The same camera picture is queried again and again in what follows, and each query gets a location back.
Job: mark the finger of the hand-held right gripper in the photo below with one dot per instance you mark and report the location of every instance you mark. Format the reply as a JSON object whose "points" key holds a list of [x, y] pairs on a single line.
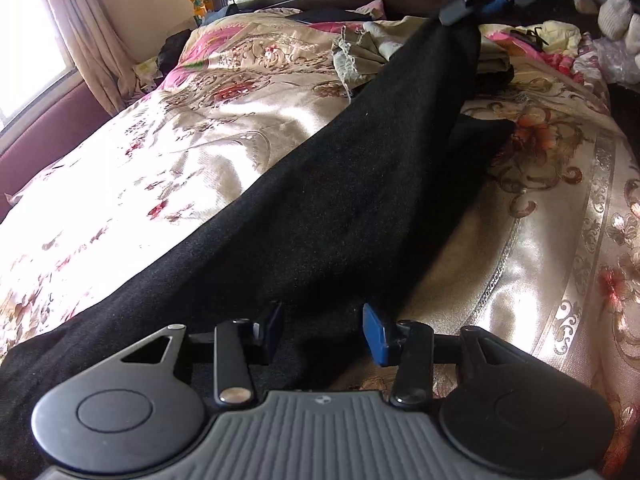
{"points": [[495, 4], [455, 11]]}

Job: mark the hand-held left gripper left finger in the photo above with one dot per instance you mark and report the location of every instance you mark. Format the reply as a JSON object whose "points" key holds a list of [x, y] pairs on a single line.
{"points": [[272, 332]]}

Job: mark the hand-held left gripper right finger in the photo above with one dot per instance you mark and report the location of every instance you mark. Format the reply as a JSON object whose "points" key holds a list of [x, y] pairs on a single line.
{"points": [[376, 335]]}

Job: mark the black pants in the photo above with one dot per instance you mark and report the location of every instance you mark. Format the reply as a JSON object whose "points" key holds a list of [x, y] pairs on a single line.
{"points": [[325, 200]]}

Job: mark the pale yellow garment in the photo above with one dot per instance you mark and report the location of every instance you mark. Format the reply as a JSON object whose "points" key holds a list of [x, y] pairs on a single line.
{"points": [[555, 32]]}

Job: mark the white plush toy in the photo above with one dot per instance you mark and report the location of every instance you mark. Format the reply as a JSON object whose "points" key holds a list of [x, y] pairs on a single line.
{"points": [[617, 7]]}

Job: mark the frayed olive cloth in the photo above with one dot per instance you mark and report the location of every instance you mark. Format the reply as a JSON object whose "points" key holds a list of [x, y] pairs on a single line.
{"points": [[357, 57]]}

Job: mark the clear plastic bag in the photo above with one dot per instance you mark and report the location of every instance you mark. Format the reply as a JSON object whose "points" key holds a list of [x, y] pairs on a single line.
{"points": [[617, 62]]}

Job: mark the dark navy cloth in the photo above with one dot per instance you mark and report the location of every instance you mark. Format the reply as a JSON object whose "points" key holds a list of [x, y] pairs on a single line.
{"points": [[325, 14]]}

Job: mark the floral satin bed blanket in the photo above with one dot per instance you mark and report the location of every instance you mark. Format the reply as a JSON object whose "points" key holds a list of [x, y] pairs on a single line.
{"points": [[150, 160]]}

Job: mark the blue cloth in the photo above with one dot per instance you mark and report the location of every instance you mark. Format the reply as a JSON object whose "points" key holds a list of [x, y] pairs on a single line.
{"points": [[217, 14]]}

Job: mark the yellow toy box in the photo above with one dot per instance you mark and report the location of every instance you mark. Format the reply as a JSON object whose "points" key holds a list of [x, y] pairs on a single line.
{"points": [[200, 5]]}

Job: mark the light patterned cloth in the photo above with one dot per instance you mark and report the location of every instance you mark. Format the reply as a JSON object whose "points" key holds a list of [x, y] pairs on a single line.
{"points": [[149, 72]]}

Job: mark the beige curtain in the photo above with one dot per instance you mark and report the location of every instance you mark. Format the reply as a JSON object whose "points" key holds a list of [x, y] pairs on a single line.
{"points": [[95, 35]]}

